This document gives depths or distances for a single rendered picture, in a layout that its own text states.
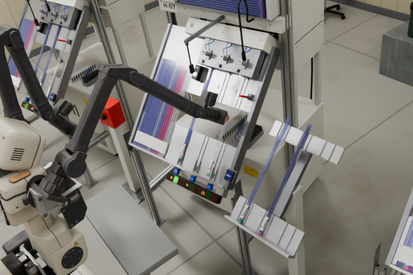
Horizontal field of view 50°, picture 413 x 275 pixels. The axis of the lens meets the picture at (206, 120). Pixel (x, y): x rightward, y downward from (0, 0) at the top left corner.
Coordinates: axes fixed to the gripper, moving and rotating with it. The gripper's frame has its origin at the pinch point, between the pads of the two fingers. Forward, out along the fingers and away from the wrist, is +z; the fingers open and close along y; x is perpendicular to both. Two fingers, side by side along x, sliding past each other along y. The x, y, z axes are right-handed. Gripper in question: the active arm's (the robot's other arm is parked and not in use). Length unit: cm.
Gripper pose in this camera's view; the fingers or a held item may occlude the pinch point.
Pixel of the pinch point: (226, 117)
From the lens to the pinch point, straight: 212.0
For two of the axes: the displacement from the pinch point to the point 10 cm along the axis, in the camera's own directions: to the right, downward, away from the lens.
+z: 5.8, 1.1, 8.1
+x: -2.9, 9.5, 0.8
